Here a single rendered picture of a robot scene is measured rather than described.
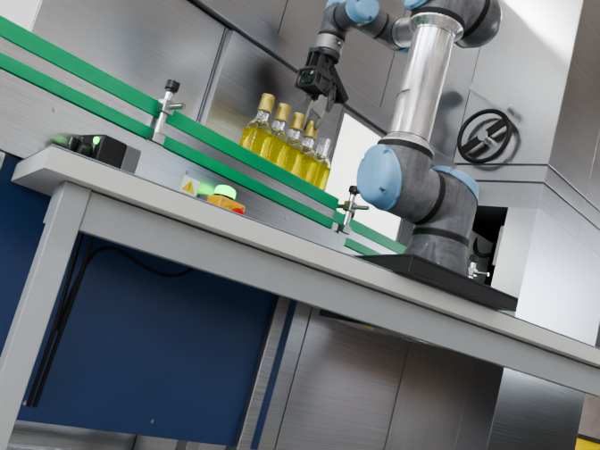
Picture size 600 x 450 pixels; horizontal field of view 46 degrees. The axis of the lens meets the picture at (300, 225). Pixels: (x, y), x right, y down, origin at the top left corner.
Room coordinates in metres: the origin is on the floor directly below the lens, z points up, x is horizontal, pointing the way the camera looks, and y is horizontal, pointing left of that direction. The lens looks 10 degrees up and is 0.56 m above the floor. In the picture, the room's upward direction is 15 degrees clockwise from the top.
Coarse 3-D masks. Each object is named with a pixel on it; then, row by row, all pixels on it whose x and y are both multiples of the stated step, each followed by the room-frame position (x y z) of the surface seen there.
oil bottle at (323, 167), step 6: (318, 156) 1.84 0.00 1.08; (324, 156) 1.85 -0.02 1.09; (318, 162) 1.84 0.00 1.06; (324, 162) 1.85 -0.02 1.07; (318, 168) 1.84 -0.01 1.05; (324, 168) 1.85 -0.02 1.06; (330, 168) 1.87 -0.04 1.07; (318, 174) 1.84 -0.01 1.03; (324, 174) 1.85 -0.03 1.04; (312, 180) 1.84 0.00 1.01; (318, 180) 1.84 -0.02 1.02; (324, 180) 1.86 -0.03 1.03; (318, 186) 1.85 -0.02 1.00; (324, 186) 1.86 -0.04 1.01
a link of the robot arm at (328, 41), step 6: (318, 36) 1.80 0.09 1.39; (324, 36) 1.78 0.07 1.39; (330, 36) 1.78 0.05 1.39; (336, 36) 1.78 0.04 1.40; (318, 42) 1.79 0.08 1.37; (324, 42) 1.78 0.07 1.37; (330, 42) 1.78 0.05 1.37; (336, 42) 1.79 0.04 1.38; (342, 42) 1.80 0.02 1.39; (330, 48) 1.78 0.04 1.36; (336, 48) 1.79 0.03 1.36; (342, 48) 1.81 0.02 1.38
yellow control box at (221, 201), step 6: (204, 198) 1.42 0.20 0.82; (210, 198) 1.41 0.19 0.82; (216, 198) 1.40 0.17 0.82; (222, 198) 1.39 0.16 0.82; (228, 198) 1.40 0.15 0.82; (216, 204) 1.39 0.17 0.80; (222, 204) 1.39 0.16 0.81; (228, 204) 1.40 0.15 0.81; (234, 204) 1.41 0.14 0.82; (240, 204) 1.43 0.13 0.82
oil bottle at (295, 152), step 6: (288, 138) 1.77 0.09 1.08; (294, 138) 1.77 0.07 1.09; (288, 144) 1.76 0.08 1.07; (294, 144) 1.76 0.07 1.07; (300, 144) 1.78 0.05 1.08; (288, 150) 1.75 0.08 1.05; (294, 150) 1.76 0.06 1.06; (300, 150) 1.78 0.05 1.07; (288, 156) 1.75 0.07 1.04; (294, 156) 1.77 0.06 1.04; (300, 156) 1.78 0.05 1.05; (288, 162) 1.76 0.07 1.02; (294, 162) 1.77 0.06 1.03; (300, 162) 1.79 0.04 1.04; (288, 168) 1.76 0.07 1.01; (294, 168) 1.77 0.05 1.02
